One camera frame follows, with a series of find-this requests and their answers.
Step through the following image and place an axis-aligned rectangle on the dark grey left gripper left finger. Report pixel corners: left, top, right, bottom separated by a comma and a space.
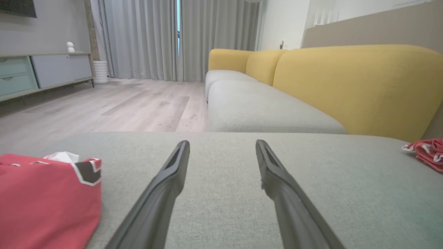
106, 140, 190, 249

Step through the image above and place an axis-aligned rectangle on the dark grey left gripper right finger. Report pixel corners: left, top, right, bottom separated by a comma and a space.
255, 139, 346, 249

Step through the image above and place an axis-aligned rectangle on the red and white jersey garment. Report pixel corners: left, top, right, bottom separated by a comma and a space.
0, 151, 103, 249

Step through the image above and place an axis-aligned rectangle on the wide grey sofa chaise seat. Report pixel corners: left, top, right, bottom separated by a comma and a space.
0, 131, 443, 249

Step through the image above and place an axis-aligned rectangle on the long grey sofa seat cushion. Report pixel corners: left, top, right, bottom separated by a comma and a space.
208, 80, 348, 135

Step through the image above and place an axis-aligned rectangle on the large yellow sofa backrest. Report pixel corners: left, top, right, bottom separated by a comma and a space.
272, 44, 443, 143

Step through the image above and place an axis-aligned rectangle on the short grey sofa seat cushion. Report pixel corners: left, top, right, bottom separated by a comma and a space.
205, 70, 259, 103

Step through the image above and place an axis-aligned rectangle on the white ribbed plant pot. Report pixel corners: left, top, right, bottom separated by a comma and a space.
93, 61, 109, 84

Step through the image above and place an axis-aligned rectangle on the small yellow sofa backrest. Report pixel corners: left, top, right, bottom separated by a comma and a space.
245, 49, 288, 87

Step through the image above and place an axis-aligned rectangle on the crumpled red cloth white trim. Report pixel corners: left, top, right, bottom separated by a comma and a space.
402, 138, 443, 174

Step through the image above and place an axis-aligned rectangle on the yellow sofa armrest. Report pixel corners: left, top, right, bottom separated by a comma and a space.
208, 48, 255, 74

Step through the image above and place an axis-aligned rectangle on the grey pleated curtain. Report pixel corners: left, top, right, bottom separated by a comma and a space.
99, 0, 180, 82
180, 0, 261, 83

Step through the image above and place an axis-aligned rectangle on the low grey tv cabinet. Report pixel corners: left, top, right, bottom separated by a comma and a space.
0, 52, 95, 103

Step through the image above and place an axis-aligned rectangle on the bright window strip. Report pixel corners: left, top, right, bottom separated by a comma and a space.
176, 0, 181, 56

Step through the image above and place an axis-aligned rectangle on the black wall television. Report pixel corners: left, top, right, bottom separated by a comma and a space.
0, 0, 37, 18

